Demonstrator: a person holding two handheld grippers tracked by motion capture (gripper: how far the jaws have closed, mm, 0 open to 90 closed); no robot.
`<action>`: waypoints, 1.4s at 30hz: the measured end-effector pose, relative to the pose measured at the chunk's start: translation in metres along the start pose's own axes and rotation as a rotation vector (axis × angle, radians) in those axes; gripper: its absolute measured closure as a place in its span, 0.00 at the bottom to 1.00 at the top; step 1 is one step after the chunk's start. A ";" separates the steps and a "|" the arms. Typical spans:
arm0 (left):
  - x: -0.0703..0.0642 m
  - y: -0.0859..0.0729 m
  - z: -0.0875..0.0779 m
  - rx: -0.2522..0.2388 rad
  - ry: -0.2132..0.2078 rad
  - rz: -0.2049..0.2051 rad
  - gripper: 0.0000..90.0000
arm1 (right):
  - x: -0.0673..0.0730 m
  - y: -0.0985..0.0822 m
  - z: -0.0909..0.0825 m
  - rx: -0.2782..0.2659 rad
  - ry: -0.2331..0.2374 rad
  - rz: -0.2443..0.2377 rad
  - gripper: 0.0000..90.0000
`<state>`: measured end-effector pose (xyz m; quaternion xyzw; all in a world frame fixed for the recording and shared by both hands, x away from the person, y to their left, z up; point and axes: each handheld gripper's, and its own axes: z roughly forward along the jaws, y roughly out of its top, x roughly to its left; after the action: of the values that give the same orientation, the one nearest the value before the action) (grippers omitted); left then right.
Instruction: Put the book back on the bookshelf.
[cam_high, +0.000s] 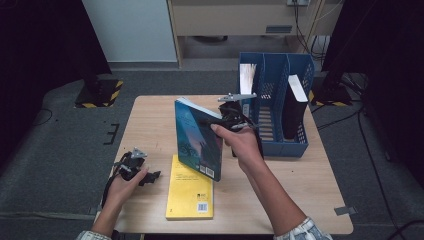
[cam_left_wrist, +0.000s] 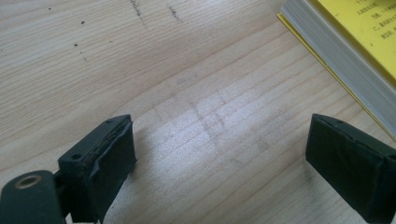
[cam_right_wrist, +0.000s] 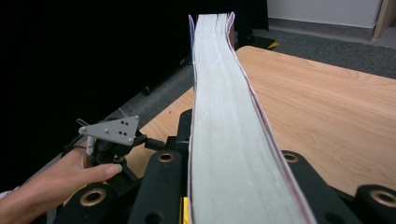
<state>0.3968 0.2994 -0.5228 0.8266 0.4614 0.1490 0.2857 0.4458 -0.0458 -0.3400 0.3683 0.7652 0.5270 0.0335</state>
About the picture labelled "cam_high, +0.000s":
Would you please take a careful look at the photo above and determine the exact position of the thin curved floor cable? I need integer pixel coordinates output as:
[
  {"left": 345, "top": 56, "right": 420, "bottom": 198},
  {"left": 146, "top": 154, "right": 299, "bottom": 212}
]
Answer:
[{"left": 31, "top": 108, "right": 54, "bottom": 127}]

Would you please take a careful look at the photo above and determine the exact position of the black hardcover book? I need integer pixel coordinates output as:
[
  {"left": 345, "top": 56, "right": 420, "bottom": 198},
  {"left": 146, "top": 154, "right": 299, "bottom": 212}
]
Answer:
[{"left": 281, "top": 74, "right": 309, "bottom": 140}]

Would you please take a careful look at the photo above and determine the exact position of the black hanging cable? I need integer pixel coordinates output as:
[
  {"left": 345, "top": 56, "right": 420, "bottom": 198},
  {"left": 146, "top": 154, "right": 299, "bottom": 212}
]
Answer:
[{"left": 293, "top": 0, "right": 326, "bottom": 62}]

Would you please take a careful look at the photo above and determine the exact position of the teal illustrated book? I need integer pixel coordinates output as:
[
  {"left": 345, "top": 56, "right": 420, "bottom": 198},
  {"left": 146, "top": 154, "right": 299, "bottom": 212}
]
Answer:
[{"left": 174, "top": 96, "right": 224, "bottom": 183}]

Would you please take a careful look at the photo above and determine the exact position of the left hand-held gripper cable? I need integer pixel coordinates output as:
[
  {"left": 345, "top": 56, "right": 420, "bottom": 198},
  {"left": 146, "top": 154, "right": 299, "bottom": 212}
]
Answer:
[{"left": 101, "top": 161, "right": 123, "bottom": 209}]

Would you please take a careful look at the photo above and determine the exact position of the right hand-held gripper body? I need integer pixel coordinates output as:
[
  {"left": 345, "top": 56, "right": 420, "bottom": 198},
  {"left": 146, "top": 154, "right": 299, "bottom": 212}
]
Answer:
[{"left": 217, "top": 93, "right": 258, "bottom": 133}]

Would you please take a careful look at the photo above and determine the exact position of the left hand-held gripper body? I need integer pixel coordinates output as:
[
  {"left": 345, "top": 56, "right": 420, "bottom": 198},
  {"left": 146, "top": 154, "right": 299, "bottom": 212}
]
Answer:
[{"left": 113, "top": 147, "right": 148, "bottom": 183}]

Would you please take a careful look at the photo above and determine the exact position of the blue book with white label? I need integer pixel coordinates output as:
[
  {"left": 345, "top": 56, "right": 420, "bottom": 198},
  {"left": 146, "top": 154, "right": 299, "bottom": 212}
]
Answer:
[{"left": 239, "top": 63, "right": 258, "bottom": 118}]

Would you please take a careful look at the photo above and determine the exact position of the short black floor cable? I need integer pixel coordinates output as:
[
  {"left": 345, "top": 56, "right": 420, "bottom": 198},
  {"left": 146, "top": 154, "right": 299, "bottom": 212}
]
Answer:
[{"left": 315, "top": 108, "right": 360, "bottom": 131}]

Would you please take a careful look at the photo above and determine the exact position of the person's right hand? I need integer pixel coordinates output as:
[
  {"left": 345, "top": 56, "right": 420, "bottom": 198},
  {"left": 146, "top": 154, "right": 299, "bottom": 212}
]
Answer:
[{"left": 210, "top": 123, "right": 266, "bottom": 174}]

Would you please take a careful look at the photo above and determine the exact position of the beige wooden desk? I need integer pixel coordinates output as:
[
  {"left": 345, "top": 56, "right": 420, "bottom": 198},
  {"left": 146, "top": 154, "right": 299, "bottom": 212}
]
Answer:
[{"left": 166, "top": 0, "right": 344, "bottom": 69}]

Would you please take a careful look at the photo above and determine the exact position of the person's left striped sleeve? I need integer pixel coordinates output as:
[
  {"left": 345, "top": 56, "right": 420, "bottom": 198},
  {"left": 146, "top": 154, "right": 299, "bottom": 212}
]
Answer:
[{"left": 75, "top": 229, "right": 113, "bottom": 240}]

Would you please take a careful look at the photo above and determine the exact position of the person's right striped sleeve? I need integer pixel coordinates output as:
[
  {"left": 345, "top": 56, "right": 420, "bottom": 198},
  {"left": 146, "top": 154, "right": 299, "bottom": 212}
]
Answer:
[{"left": 273, "top": 216, "right": 334, "bottom": 240}]

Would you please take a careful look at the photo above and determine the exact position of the white cabinet panel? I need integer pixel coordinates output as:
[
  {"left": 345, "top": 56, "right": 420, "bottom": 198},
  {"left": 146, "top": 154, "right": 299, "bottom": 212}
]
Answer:
[{"left": 82, "top": 0, "right": 178, "bottom": 63}]

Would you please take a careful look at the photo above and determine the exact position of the hand-held gripper cable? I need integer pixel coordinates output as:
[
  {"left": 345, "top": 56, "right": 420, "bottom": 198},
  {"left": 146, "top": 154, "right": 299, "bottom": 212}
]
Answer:
[
  {"left": 101, "top": 161, "right": 123, "bottom": 209},
  {"left": 228, "top": 105, "right": 265, "bottom": 160}
]

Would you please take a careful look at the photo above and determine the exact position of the right hand-held gripper cable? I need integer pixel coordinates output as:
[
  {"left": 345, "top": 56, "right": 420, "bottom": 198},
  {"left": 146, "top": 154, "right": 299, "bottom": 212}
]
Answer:
[{"left": 228, "top": 105, "right": 265, "bottom": 160}]

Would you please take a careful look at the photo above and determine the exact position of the yellow book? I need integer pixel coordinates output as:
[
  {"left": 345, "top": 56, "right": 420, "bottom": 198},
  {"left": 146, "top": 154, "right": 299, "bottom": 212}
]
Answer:
[{"left": 165, "top": 153, "right": 215, "bottom": 221}]

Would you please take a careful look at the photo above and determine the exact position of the person's striped sleeve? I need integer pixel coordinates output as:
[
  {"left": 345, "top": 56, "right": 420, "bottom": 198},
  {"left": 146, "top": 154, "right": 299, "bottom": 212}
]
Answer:
[
  {"left": 273, "top": 216, "right": 334, "bottom": 240},
  {"left": 75, "top": 229, "right": 113, "bottom": 240}
]

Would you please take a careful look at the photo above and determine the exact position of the grey label on desk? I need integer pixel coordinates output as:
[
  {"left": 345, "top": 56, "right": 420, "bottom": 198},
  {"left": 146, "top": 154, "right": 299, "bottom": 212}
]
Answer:
[{"left": 265, "top": 24, "right": 294, "bottom": 34}]

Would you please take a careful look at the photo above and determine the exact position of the long black floor cable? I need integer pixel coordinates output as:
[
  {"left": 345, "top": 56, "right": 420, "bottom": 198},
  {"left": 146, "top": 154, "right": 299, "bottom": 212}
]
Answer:
[{"left": 357, "top": 106, "right": 406, "bottom": 240}]

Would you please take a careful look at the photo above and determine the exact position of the thick black floor cable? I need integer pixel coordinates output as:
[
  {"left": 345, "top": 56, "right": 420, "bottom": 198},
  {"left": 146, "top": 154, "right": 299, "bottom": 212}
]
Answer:
[{"left": 386, "top": 218, "right": 424, "bottom": 240}]

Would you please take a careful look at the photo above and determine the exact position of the black stand base striped edge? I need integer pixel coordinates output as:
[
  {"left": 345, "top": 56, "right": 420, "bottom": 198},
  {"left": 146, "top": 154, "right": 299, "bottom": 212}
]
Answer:
[
  {"left": 309, "top": 74, "right": 354, "bottom": 108},
  {"left": 74, "top": 78, "right": 124, "bottom": 109}
]

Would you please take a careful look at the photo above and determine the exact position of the dark curtain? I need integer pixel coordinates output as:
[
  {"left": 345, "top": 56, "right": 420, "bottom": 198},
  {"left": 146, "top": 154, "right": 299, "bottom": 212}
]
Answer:
[
  {"left": 0, "top": 0, "right": 113, "bottom": 168},
  {"left": 321, "top": 0, "right": 424, "bottom": 188}
]

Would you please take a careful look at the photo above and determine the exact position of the blue file rack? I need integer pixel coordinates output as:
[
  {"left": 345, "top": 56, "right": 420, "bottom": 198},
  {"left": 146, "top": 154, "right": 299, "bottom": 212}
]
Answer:
[{"left": 234, "top": 52, "right": 316, "bottom": 159}]

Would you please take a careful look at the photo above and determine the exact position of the yellowish hanging cable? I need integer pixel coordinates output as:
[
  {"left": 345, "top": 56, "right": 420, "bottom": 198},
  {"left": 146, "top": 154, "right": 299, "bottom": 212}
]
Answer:
[{"left": 306, "top": 0, "right": 344, "bottom": 46}]

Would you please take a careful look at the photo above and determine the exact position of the person's left hand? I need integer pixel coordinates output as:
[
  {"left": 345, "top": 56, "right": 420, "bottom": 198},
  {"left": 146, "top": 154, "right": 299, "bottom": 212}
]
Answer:
[{"left": 105, "top": 167, "right": 150, "bottom": 209}]

